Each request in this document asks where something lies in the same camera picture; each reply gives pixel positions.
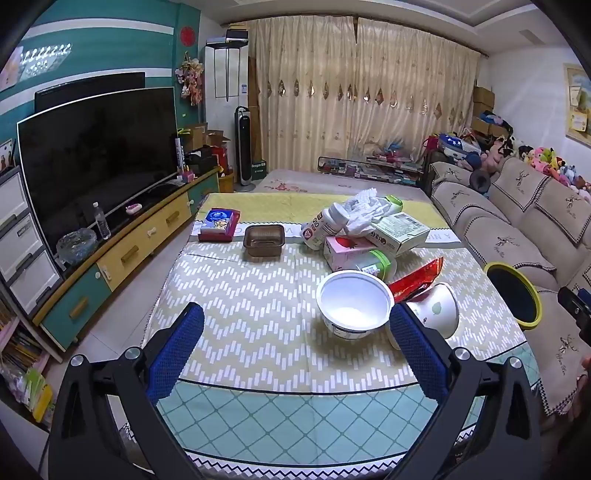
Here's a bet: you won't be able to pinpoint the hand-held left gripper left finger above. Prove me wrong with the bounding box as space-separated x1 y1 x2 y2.
48 302 205 480

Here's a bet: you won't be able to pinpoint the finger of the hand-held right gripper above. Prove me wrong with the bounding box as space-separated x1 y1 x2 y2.
557 286 591 344

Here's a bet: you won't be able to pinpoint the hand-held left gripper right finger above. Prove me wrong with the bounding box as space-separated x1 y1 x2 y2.
383 302 541 480

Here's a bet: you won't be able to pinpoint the white paper cup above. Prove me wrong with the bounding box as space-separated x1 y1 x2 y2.
388 282 460 349

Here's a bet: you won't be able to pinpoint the yellow rimmed dark bin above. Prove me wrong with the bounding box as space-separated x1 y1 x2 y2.
483 261 542 329

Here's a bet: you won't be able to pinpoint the red snack wrapper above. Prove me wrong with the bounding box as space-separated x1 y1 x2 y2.
388 257 444 303

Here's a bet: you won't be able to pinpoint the white plastic bowl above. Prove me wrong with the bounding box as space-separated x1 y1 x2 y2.
316 270 395 340

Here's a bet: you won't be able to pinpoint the clear container green lid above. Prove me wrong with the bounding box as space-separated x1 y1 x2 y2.
353 249 398 280

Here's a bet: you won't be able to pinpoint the white green cardboard box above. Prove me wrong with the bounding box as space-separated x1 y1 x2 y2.
369 212 431 257

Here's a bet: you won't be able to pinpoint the pink white carton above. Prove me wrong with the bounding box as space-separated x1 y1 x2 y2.
323 233 377 273

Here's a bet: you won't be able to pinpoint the brown plastic tray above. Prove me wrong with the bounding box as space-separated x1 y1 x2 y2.
243 224 284 259

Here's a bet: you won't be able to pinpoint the white plastic bag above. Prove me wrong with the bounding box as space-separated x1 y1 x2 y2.
342 188 393 236

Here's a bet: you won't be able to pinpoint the white bottle red label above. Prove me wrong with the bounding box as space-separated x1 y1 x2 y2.
300 203 356 251

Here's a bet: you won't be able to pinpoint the person's right hand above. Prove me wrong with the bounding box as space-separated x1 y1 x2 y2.
574 354 591 416

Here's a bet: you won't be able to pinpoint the beige sofa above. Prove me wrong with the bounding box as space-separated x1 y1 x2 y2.
422 157 591 416

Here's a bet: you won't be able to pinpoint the yellow green television cabinet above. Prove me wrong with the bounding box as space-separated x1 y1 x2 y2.
32 166 221 352

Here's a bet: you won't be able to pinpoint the glass bowl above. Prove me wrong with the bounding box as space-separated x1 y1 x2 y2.
55 227 98 265

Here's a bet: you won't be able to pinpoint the clear water bottle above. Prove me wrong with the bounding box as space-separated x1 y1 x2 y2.
91 202 112 241

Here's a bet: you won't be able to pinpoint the pile of plush toys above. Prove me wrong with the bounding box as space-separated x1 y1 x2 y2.
517 145 591 204

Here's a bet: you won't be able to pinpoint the row of books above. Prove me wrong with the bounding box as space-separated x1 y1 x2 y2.
0 318 54 425

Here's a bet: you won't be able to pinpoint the low glass shelf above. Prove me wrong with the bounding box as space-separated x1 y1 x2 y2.
318 156 423 185

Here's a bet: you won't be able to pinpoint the white plastic drawer unit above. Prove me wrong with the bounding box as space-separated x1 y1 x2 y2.
0 166 63 317

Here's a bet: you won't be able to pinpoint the red bag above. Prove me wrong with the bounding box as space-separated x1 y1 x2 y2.
210 145 230 174

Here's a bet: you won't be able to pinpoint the floral mat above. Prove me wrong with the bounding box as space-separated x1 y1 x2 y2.
254 167 432 204

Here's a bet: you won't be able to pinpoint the heap of bags and toys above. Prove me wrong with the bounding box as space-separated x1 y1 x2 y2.
425 131 515 171

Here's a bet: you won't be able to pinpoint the black tower fan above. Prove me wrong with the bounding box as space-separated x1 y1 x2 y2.
234 106 257 192

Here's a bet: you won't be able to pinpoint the large black television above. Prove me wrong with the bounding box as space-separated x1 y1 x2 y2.
17 86 178 266

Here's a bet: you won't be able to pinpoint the open cardboard boxes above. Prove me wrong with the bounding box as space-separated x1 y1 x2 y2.
182 124 232 153

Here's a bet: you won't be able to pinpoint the stack of cardboard boxes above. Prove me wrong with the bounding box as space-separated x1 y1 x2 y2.
471 86 511 139

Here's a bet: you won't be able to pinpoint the white standing air conditioner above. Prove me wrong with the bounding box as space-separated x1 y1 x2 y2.
204 39 250 178

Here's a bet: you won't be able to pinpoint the beige curtain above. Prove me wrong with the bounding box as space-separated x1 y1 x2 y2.
355 16 481 158
245 16 358 174

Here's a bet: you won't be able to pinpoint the artificial flower bunch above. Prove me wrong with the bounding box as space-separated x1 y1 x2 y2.
175 53 205 107

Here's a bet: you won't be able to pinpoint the framed wall picture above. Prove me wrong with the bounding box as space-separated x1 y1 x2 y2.
562 62 591 148

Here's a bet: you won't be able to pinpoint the black wall panel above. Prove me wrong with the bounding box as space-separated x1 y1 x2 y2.
34 71 146 114

